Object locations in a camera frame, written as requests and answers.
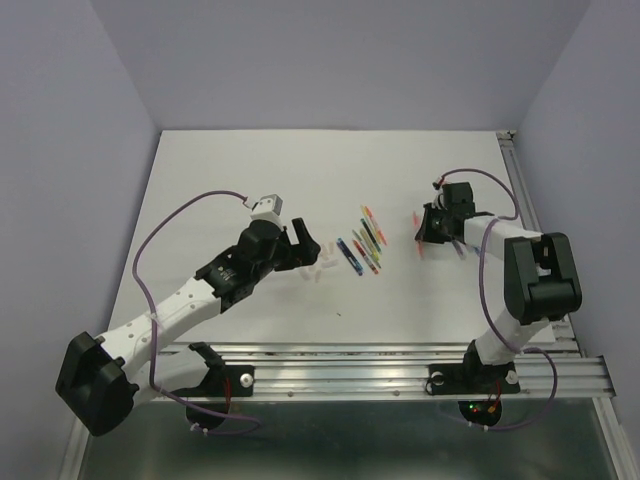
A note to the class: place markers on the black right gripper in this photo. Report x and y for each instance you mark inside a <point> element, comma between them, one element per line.
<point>424,233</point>

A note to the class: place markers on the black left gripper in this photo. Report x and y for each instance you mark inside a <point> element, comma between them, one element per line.
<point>304,253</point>

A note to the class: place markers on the red pen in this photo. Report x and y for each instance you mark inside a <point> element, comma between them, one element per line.
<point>417,221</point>
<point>380,227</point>

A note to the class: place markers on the blue green pen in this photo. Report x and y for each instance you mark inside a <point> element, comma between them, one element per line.
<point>350,256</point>

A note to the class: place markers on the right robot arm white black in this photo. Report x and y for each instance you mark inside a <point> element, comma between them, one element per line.
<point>540,286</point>

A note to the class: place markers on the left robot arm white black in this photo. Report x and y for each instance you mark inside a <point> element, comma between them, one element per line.
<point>103,378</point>

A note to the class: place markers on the light green marker pen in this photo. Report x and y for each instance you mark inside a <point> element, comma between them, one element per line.
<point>357,241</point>

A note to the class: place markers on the beige yellow pen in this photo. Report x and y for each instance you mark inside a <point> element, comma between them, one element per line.
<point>363,239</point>

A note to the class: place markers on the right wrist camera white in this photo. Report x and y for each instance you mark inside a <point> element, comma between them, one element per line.
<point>441,200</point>

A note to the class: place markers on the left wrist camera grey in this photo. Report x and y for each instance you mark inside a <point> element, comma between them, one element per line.
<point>267,208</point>

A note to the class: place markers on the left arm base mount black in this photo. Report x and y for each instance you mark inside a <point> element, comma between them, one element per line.
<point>205,385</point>

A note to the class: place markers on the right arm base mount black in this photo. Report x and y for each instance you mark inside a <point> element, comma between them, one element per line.
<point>486,384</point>

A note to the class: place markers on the aluminium right side rail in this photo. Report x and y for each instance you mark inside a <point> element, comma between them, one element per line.
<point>559,336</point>

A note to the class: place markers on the aluminium front rail frame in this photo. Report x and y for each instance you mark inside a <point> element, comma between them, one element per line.
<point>361,412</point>

